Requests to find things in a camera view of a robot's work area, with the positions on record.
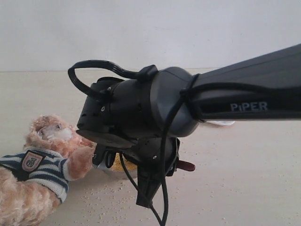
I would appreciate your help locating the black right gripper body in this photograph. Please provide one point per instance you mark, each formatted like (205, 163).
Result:
(146, 156)

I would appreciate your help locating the dark brown wooden spoon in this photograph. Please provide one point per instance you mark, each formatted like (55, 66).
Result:
(186, 166)

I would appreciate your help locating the tan plush teddy bear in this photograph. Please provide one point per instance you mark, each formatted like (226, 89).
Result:
(34, 182)

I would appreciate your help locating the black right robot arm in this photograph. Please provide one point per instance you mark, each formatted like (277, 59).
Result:
(144, 114)

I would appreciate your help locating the steel bowl of yellow grain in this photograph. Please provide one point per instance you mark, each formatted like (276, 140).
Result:
(116, 170)

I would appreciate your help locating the white rectangular foam tray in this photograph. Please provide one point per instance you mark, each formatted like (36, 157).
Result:
(222, 123)

